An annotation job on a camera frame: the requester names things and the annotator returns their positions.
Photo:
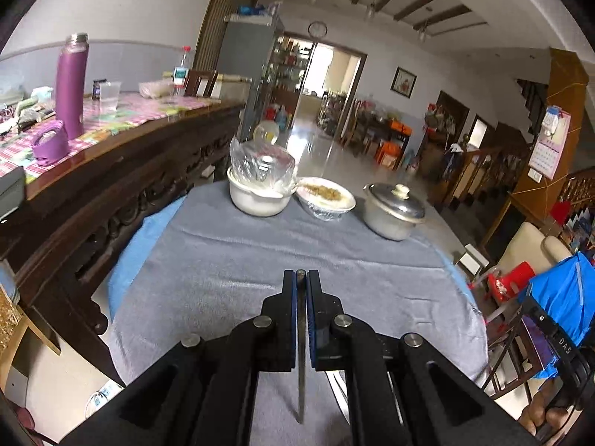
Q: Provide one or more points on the grey refrigerator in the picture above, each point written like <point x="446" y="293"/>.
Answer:
<point x="237" y="55"/>

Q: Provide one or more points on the dark carved wooden sideboard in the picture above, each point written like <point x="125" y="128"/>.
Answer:
<point x="116" y="181"/>

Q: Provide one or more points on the purple thermos cap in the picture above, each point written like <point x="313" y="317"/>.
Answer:
<point x="49" y="146"/>

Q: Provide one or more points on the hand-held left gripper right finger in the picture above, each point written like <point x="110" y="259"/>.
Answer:
<point x="310" y="316"/>

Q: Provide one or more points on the blue table cover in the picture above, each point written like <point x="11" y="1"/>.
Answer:
<point x="139" y="251"/>

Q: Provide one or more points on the white power strip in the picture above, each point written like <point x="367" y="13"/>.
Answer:
<point x="104" y="395"/>

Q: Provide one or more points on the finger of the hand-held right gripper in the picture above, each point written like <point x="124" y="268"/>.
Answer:
<point x="553" y="330"/>

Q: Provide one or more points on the dark wooden frame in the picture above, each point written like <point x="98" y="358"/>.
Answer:
<point x="201" y="83"/>

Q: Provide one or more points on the pink wall calendar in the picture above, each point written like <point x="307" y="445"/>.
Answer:
<point x="548" y="148"/>

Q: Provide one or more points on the beige chair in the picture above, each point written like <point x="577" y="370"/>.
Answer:
<point x="525" y="246"/>

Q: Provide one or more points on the round wall clock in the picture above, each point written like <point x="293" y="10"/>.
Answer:
<point x="318" y="29"/>

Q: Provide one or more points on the orange box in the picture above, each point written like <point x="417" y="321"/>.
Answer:
<point x="388" y="154"/>

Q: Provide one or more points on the purple thermos bottle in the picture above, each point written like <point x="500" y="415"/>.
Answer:
<point x="72" y="93"/>

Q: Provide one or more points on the blue items on refrigerator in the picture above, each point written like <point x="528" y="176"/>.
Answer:
<point x="251" y="10"/>

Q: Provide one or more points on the small dark jar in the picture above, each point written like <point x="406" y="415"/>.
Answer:
<point x="98" y="90"/>

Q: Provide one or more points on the grey box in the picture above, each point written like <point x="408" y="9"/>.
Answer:
<point x="11" y="190"/>

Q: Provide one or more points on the assorted small packets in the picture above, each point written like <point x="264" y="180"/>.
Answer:
<point x="28" y="111"/>

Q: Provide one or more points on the white bowl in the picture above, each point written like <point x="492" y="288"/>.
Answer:
<point x="258" y="202"/>

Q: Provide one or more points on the aluminium pot lid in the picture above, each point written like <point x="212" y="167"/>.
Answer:
<point x="395" y="206"/>

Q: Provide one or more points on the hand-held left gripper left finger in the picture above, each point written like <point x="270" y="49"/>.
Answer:
<point x="294" y="316"/>

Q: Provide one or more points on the white chest freezer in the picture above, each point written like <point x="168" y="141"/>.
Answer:
<point x="234" y="87"/>

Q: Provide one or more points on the wrapped bowl of food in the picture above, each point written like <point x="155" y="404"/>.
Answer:
<point x="325" y="190"/>

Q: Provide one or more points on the clear plastic cup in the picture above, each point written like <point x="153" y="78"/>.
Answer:
<point x="110" y="97"/>

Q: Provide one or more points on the grey table cloth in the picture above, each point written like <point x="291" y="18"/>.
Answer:
<point x="232" y="265"/>

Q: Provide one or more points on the aluminium pot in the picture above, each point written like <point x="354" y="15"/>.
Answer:
<point x="390" y="227"/>

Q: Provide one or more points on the gold patterned box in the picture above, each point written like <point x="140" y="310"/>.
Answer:
<point x="8" y="320"/>

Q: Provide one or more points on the wooden stair railing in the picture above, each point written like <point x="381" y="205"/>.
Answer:
<point x="483" y="172"/>

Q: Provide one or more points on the dark wooden small table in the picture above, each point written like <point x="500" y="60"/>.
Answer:
<point x="511" y="348"/>

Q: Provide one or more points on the glass display cabinet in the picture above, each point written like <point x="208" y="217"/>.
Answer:
<point x="290" y="74"/>

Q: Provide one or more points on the red plastic chair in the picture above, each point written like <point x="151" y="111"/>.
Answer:
<point x="506" y="283"/>

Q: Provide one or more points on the framed flower picture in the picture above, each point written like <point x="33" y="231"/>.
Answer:
<point x="403" y="82"/>

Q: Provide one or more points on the pink checked cloth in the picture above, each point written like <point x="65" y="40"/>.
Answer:
<point x="130" y="111"/>

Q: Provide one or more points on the white step stool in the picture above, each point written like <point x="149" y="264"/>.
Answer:
<point x="474" y="258"/>

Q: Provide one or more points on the clear bag of food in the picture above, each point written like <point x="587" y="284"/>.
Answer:
<point x="155" y="89"/>

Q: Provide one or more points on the white round fan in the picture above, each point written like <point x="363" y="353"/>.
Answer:
<point x="266" y="132"/>

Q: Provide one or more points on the person's right hand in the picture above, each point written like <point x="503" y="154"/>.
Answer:
<point x="541" y="411"/>

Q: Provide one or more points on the clear bottle with red cap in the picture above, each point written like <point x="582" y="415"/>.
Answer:
<point x="181" y="76"/>

